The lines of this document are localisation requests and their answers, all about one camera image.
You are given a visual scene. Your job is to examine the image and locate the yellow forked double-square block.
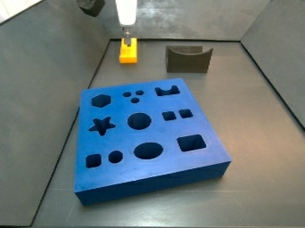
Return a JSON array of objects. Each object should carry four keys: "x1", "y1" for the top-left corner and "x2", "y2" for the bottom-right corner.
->
[{"x1": 119, "y1": 37, "x2": 136, "y2": 64}]

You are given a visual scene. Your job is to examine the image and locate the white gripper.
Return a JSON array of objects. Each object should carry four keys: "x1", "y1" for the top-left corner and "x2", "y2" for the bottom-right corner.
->
[{"x1": 115, "y1": 0, "x2": 136, "y2": 46}]

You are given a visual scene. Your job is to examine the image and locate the black curved holder stand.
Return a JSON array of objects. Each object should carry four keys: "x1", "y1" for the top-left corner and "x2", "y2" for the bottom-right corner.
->
[{"x1": 166, "y1": 45, "x2": 212, "y2": 73}]

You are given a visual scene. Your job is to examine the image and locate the blue foam shape board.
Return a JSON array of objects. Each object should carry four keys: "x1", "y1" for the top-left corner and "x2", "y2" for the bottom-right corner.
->
[{"x1": 73, "y1": 78, "x2": 231, "y2": 205}]

